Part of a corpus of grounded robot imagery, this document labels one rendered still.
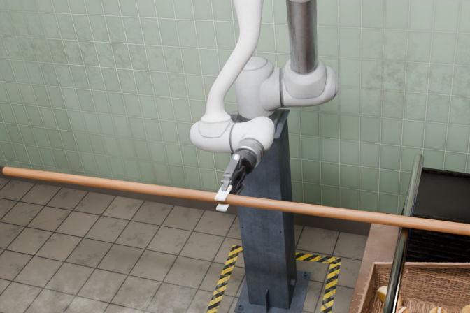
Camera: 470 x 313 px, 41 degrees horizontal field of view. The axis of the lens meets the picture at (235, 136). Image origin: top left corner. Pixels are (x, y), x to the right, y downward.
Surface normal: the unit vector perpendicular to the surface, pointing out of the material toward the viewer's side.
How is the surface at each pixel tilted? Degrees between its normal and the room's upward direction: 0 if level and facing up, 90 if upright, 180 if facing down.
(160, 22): 90
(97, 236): 0
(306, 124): 90
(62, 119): 90
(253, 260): 90
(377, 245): 0
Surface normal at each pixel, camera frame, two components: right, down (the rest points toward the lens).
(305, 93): -0.06, 0.81
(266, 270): -0.27, 0.54
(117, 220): -0.10, -0.84
